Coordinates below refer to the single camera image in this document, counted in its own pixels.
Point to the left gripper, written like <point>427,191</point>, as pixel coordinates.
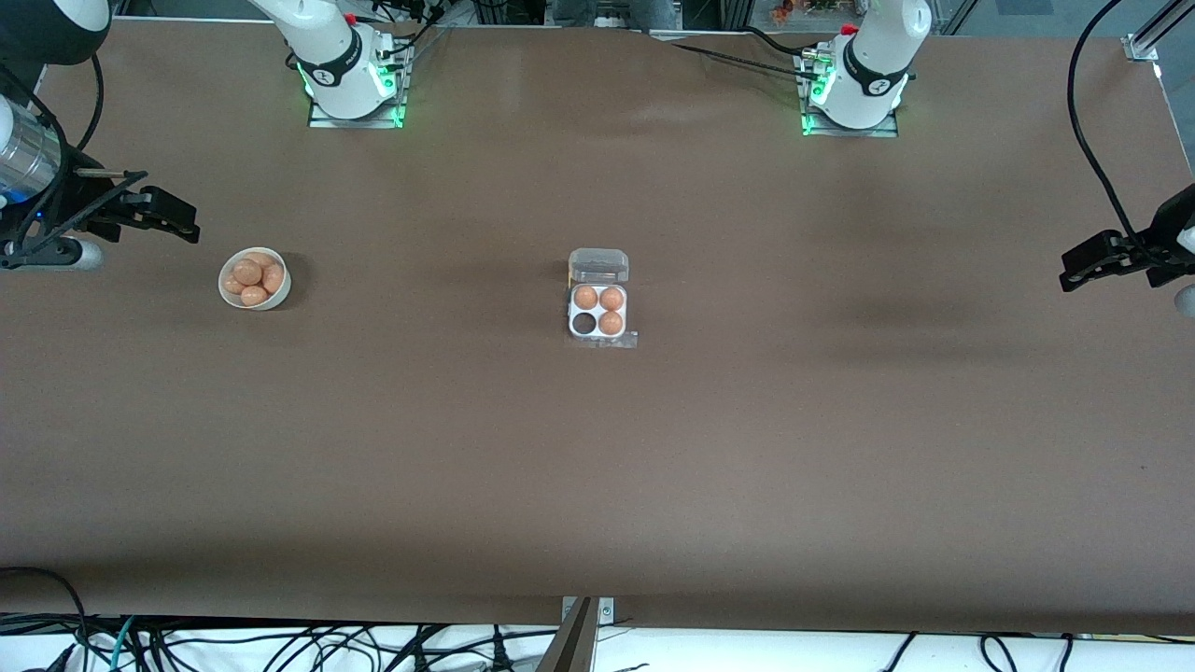
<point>1163,241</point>

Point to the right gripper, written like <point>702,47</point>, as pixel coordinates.
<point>82,209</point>

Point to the brown egg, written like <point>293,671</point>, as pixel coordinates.
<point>247,272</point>
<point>261,257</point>
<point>274,278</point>
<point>611,323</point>
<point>254,296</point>
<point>231,285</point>
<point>611,299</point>
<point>585,298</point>

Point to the clear plastic egg box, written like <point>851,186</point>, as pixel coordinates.
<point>597,266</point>

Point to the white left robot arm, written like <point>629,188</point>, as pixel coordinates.
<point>868,65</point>

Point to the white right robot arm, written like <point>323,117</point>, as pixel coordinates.
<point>336,56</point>

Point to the white ceramic bowl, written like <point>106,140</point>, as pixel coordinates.
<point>271,303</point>

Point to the clear tape strip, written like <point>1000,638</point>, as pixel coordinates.
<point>630,341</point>

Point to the brown table cover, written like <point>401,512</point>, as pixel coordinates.
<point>597,467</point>

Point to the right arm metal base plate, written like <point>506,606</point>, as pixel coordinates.
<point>322,117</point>

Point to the aluminium profile rail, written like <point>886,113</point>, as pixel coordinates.
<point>1144,45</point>

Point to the dark slanted post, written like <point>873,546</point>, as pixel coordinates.
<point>569,649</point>

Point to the small metal edge bracket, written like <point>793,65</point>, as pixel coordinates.
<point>607,611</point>

